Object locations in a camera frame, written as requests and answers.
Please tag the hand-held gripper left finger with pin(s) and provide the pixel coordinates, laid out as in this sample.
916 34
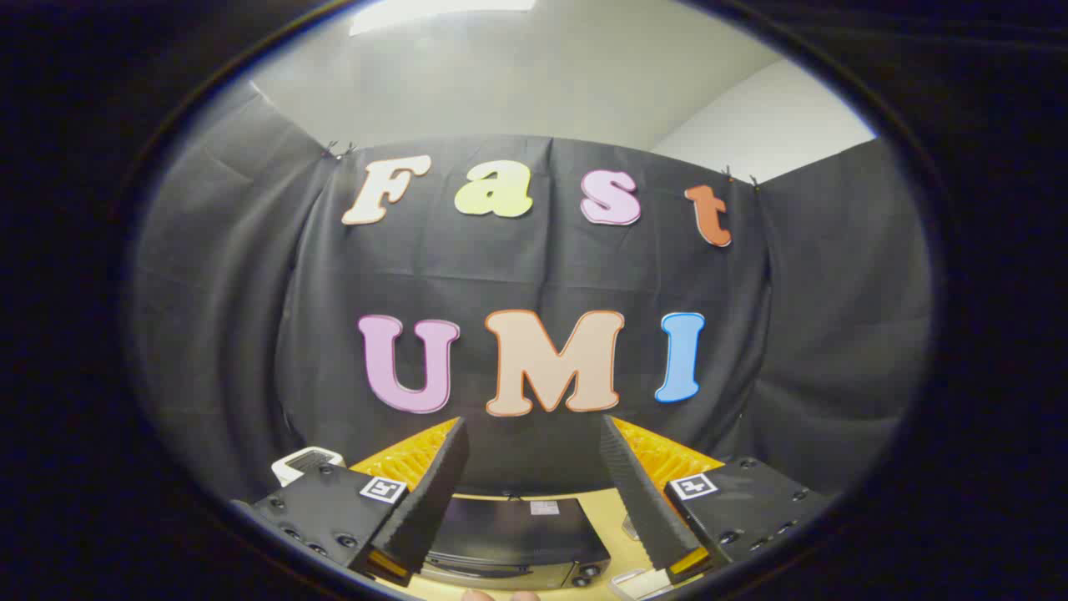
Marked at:
434 492

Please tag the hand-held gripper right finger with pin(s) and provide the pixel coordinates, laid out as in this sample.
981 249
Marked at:
638 497

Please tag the black toaster oven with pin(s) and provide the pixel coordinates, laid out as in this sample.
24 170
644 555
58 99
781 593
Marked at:
517 534

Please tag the white bread toaster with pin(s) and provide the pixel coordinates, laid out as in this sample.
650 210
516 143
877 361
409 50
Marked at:
304 462

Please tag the black backdrop cloth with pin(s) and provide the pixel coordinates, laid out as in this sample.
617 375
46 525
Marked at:
534 267

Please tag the ceiling light panel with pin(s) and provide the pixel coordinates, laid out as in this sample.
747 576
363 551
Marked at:
434 10

